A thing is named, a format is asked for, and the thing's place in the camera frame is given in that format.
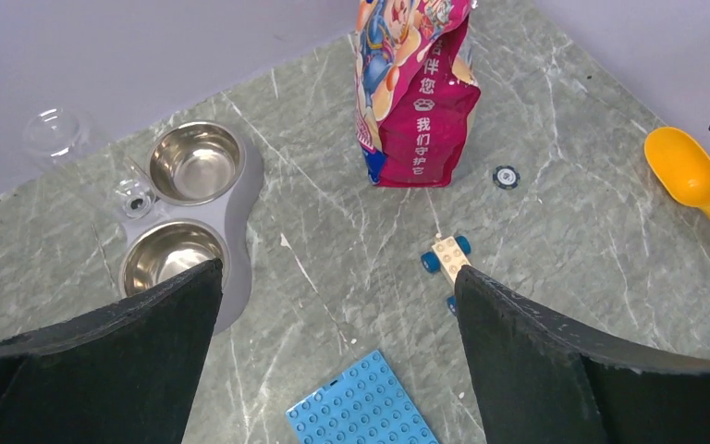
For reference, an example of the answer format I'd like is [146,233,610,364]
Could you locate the blue studded building baseplate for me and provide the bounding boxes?
[286,350,438,444]

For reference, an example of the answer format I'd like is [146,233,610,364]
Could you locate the steel bowl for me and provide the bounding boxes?
[147,120,246,206]
[117,218,229,298]

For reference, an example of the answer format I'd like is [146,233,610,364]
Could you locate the pink pet food bag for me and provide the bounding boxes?
[354,0,481,188]

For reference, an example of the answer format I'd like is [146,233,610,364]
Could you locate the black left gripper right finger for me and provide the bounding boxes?
[455,266,710,443]

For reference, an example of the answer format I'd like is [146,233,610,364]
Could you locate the dark poker chip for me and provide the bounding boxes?
[492,166,520,190]

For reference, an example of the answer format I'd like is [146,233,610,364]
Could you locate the yellow plastic scoop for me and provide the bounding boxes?
[643,127,710,220]

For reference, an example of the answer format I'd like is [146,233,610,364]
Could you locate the near steel bowl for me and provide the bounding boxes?
[117,218,229,298]

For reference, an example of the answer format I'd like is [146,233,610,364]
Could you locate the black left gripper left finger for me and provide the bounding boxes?
[0,259,224,443]

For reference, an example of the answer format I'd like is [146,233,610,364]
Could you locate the far steel bowl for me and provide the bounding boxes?
[147,120,246,206]

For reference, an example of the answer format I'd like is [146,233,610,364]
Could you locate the beige toy car blue wheels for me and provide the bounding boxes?
[420,233,471,287]

